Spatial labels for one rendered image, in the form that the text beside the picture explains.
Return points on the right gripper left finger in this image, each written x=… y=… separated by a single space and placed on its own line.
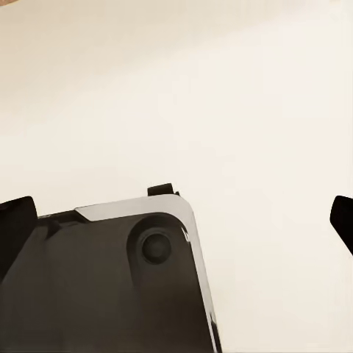
x=18 y=219

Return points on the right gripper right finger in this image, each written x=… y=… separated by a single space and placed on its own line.
x=341 y=218

